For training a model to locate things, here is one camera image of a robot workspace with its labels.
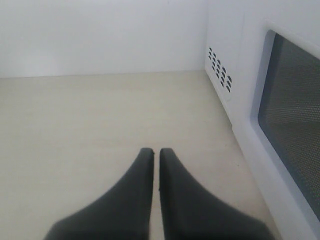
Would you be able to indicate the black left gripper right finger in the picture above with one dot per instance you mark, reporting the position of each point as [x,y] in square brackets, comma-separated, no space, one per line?
[190,212]

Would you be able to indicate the white microwave oven body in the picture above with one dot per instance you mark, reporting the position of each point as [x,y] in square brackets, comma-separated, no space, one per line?
[241,34]

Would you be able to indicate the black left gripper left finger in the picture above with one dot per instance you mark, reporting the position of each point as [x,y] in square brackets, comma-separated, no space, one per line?
[122,213]

